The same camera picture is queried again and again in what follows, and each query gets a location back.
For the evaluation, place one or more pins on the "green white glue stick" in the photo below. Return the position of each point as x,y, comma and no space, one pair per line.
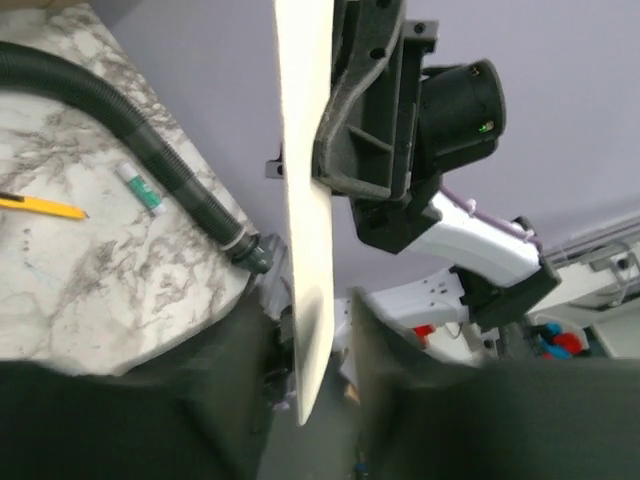
141,190

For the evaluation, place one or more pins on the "aluminium rail frame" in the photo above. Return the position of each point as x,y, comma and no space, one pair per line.
607,256

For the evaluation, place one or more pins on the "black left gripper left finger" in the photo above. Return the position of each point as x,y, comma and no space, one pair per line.
197,411

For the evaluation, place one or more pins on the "yellow utility knife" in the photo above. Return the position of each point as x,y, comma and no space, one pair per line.
41,206

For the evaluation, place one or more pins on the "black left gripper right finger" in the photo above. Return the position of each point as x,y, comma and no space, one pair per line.
422,418

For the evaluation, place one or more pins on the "beige paper letter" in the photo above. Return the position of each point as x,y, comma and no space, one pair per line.
304,37

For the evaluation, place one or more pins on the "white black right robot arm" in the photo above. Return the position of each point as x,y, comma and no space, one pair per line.
497,271

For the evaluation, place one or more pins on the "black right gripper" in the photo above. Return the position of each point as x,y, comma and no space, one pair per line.
365,141

